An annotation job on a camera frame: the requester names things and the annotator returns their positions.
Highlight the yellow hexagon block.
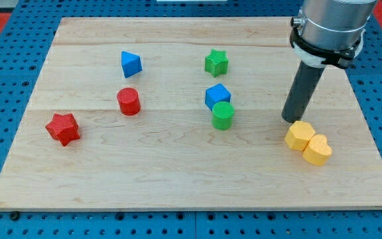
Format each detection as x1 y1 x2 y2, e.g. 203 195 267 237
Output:
285 121 316 151

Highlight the green cylinder block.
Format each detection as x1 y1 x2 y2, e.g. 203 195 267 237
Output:
212 102 235 130

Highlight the red star block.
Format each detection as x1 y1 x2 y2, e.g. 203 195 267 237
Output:
45 114 80 147

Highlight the light wooden board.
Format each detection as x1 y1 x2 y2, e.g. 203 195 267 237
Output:
0 17 382 212

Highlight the yellow heart block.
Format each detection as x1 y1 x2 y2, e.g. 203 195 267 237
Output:
302 134 332 166

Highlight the blue triangle block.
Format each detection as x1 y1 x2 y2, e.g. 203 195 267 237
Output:
121 51 143 78

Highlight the blue cube block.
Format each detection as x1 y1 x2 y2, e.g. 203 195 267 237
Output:
205 84 231 111

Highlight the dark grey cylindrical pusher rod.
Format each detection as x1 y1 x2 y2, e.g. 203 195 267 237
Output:
281 61 324 123

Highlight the red cylinder block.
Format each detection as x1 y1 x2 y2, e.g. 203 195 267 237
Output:
117 88 141 116

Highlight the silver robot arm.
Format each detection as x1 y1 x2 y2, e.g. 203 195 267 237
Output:
281 0 377 123

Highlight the green star block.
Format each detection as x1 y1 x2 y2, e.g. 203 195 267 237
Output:
204 49 229 78

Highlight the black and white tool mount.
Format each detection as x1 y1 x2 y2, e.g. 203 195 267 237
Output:
290 28 365 69

